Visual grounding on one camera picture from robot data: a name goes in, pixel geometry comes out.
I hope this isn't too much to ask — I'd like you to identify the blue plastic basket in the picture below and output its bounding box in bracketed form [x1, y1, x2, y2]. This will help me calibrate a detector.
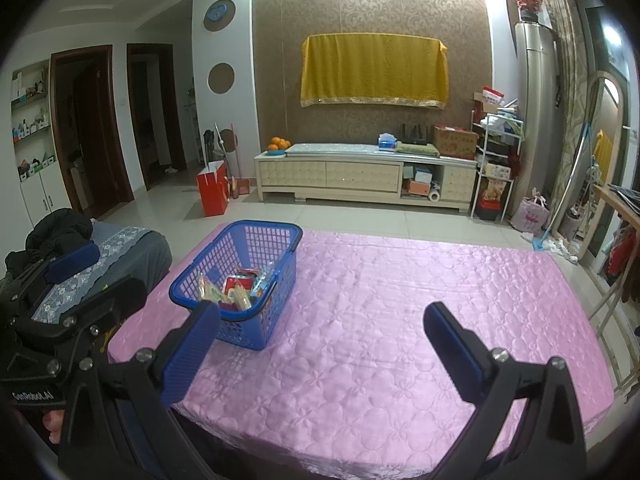
[169, 220, 305, 352]

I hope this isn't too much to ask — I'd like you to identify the blue handled mop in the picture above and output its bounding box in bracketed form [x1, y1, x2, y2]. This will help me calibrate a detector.
[532, 122, 594, 254]

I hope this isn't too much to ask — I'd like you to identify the person's left hand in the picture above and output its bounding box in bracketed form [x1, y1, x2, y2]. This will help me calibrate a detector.
[41, 409, 64, 447]

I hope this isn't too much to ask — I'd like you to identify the grey sofa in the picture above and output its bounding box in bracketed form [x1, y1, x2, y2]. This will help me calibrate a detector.
[7, 219, 174, 351]

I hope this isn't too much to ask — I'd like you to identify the black router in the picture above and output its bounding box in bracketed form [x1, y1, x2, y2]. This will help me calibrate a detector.
[399, 123, 430, 146]

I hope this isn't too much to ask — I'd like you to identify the red flower vase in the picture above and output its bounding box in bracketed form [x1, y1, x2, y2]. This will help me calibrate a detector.
[508, 0, 546, 24]

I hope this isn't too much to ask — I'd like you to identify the large red snack packet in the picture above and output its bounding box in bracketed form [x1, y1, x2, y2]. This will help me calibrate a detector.
[222, 269, 259, 306]

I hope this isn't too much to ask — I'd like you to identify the white metal shelf rack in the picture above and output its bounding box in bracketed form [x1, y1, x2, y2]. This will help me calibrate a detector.
[469, 107, 526, 221]

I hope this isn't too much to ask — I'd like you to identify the lace sofa cover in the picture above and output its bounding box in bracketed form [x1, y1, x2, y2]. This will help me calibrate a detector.
[29, 224, 151, 324]

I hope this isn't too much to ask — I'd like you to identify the yellow cloth cover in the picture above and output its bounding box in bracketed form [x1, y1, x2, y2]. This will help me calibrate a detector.
[299, 33, 450, 110]

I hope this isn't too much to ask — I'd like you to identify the black jacket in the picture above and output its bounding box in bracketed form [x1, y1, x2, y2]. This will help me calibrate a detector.
[4, 207, 95, 281]

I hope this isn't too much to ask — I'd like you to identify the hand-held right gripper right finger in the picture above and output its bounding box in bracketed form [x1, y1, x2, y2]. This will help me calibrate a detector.
[422, 300, 589, 480]

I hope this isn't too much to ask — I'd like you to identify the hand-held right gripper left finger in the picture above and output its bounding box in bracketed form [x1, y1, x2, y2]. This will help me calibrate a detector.
[56, 300, 222, 480]

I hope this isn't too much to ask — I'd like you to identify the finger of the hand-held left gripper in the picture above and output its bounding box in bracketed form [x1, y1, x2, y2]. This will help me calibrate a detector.
[9, 275, 149, 382]
[0, 243, 102, 312]

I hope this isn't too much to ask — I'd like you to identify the green folded cushion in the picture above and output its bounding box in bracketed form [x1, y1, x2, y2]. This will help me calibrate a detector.
[395, 142, 441, 158]

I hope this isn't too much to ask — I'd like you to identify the red paper bag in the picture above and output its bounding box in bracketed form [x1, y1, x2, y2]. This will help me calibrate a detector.
[196, 159, 231, 218]

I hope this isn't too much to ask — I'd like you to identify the wooden side table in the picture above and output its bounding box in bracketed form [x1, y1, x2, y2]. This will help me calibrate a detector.
[587, 183, 640, 397]

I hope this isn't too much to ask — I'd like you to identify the clear blue candy packet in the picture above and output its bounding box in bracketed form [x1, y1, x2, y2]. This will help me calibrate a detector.
[251, 262, 277, 296]

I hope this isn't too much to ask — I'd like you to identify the pink quilted table cover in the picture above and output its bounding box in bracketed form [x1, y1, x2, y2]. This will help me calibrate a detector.
[107, 229, 616, 480]

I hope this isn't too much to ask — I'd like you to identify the white wall shelf cabinet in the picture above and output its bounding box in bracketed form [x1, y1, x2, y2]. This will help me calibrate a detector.
[10, 57, 64, 229]

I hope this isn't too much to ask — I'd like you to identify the pink bag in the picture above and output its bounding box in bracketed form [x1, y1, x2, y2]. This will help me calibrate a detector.
[509, 194, 551, 234]

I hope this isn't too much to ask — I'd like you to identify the brown cardboard box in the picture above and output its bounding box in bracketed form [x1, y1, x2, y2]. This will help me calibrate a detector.
[432, 125, 480, 160]

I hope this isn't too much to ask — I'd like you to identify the beige TV cabinet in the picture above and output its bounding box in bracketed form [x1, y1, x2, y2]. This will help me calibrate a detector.
[253, 143, 479, 211]

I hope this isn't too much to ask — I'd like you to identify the arched standing mirror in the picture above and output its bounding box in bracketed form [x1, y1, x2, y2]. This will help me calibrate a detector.
[569, 72, 629, 261]

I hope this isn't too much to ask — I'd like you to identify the red dustpan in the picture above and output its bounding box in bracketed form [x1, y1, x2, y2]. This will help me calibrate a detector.
[227, 122, 251, 196]

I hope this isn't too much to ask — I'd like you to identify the dark wooden door frame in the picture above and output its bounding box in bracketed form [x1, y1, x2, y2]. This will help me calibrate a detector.
[49, 44, 135, 219]
[126, 42, 187, 191]

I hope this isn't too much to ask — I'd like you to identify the red white box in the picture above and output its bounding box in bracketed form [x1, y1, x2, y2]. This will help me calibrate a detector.
[480, 87, 506, 111]

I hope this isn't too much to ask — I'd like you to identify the green wafer packet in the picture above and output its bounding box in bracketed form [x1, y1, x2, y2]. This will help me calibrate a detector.
[196, 270, 224, 306]

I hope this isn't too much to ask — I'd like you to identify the patterned curtain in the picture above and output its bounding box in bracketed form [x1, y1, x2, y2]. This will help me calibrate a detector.
[537, 0, 596, 241]

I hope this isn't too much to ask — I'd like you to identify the round brown wall disc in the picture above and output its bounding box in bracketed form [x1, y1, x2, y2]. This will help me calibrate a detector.
[202, 0, 236, 32]
[207, 62, 236, 94]

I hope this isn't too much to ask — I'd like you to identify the standing air conditioner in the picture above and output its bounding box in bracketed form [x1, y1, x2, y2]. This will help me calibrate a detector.
[514, 20, 561, 211]

